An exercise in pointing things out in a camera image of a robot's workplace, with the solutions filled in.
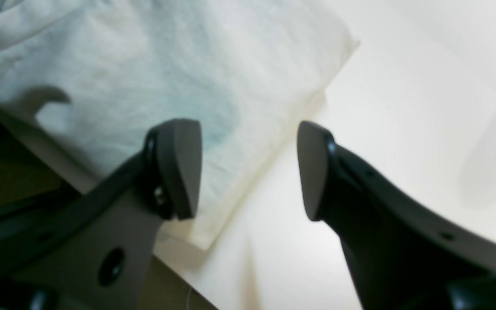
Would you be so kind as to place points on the beige grey t-shirt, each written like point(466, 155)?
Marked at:
point(93, 76)

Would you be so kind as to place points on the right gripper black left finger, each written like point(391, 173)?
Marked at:
point(65, 251)

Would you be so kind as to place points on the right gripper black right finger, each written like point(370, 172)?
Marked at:
point(401, 256)

